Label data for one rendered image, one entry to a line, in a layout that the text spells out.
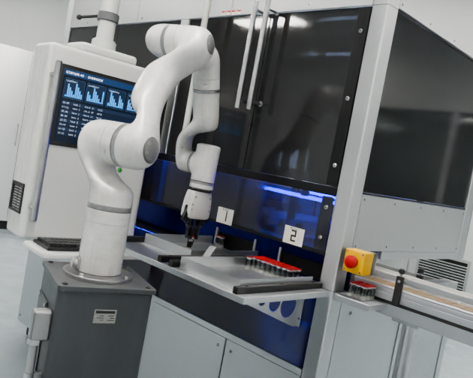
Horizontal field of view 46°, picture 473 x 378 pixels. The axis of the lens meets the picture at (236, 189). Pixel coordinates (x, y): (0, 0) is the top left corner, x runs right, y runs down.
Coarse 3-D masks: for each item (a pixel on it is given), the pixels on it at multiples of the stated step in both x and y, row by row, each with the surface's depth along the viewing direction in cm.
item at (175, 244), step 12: (144, 240) 202; (156, 240) 198; (168, 240) 210; (180, 240) 214; (204, 240) 224; (180, 252) 188; (192, 252) 185; (204, 252) 189; (216, 252) 193; (228, 252) 197; (240, 252) 202; (252, 252) 207
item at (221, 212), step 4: (220, 208) 213; (224, 208) 212; (220, 212) 213; (224, 212) 212; (228, 212) 210; (232, 212) 209; (220, 216) 213; (224, 216) 211; (228, 216) 210; (232, 216) 209; (216, 220) 214; (220, 220) 213; (228, 220) 210; (228, 224) 210
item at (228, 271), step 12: (180, 264) 171; (192, 264) 167; (204, 264) 178; (216, 264) 182; (228, 264) 186; (240, 264) 190; (204, 276) 163; (216, 276) 159; (228, 276) 156; (240, 276) 173; (252, 276) 177; (264, 276) 180
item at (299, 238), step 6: (288, 228) 190; (294, 228) 188; (288, 234) 189; (294, 234) 188; (300, 234) 186; (282, 240) 191; (288, 240) 189; (294, 240) 187; (300, 240) 186; (300, 246) 185
